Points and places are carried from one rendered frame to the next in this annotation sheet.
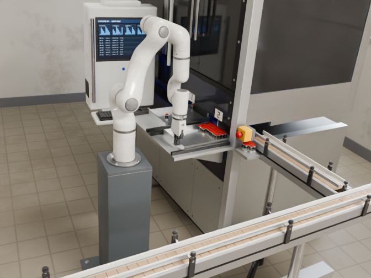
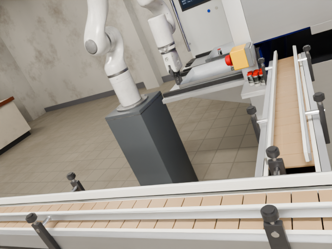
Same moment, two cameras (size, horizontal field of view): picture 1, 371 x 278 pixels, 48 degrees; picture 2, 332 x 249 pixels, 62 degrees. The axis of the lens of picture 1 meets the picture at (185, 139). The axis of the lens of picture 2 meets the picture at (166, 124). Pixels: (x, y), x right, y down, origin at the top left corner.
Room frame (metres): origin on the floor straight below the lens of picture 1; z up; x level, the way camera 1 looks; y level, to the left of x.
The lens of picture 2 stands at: (1.45, -1.05, 1.27)
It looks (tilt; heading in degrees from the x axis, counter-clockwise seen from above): 22 degrees down; 62
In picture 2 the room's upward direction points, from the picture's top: 24 degrees counter-clockwise
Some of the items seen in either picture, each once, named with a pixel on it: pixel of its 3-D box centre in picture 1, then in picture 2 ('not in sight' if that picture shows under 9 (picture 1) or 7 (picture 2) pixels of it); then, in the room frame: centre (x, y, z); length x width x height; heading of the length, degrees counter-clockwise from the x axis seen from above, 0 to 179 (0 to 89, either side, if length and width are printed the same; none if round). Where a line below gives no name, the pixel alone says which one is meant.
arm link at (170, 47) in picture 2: (179, 115); (166, 47); (2.21, 0.04, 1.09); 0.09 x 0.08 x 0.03; 31
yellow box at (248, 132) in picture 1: (245, 133); (242, 56); (2.24, -0.35, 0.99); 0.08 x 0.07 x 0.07; 121
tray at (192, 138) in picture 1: (197, 135); (218, 70); (2.36, -0.07, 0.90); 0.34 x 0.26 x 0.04; 122
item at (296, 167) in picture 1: (295, 162); (288, 98); (2.06, -0.62, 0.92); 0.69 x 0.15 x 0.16; 31
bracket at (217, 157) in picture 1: (199, 156); (216, 97); (2.28, -0.09, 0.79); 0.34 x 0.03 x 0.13; 121
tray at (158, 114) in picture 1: (179, 115); (238, 47); (2.68, 0.06, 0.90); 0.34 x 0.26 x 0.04; 121
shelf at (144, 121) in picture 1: (181, 129); (223, 64); (2.50, 0.03, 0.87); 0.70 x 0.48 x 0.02; 31
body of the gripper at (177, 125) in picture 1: (178, 124); (171, 60); (2.21, 0.05, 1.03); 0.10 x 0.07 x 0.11; 31
